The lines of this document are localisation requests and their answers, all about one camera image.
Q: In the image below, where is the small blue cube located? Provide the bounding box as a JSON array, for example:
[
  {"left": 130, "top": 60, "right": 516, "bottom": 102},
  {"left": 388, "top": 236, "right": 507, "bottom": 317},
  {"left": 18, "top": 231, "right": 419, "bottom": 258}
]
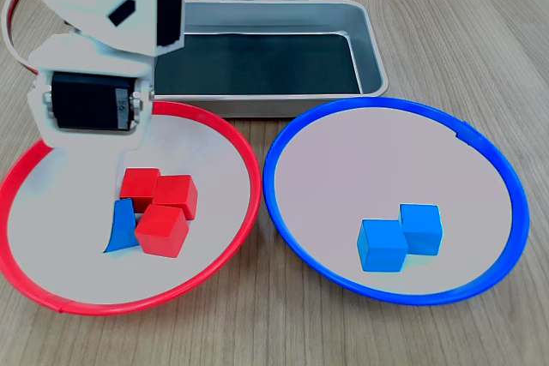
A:
[
  {"left": 356, "top": 219, "right": 408, "bottom": 273},
  {"left": 398, "top": 203, "right": 443, "bottom": 257},
  {"left": 101, "top": 197, "right": 142, "bottom": 255}
]

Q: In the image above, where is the small red cube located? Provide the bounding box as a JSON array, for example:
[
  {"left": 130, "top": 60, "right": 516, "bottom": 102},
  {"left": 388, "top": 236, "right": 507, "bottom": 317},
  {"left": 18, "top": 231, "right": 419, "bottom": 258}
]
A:
[
  {"left": 153, "top": 174, "right": 199, "bottom": 221},
  {"left": 134, "top": 204, "right": 190, "bottom": 259},
  {"left": 119, "top": 167, "right": 162, "bottom": 214}
]

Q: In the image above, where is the red-rimmed white plate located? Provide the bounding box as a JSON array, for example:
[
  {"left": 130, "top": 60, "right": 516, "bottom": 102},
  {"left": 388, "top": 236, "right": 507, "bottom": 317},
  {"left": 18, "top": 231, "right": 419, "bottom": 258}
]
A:
[{"left": 0, "top": 99, "right": 262, "bottom": 317}]

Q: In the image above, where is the black tray mat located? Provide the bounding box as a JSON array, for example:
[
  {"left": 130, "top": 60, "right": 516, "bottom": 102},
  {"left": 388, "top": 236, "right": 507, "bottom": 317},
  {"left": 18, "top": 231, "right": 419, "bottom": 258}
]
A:
[{"left": 153, "top": 33, "right": 364, "bottom": 96}]

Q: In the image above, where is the blue-rimmed white plate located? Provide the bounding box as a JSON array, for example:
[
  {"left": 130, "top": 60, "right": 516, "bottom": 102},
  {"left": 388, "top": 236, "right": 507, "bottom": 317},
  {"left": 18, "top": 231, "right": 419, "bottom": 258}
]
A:
[{"left": 262, "top": 97, "right": 531, "bottom": 307}]

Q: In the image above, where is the steel tray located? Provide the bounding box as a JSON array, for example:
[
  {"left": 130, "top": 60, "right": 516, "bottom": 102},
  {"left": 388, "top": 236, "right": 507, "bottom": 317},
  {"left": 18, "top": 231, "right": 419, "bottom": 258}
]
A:
[{"left": 149, "top": 0, "right": 389, "bottom": 120}]

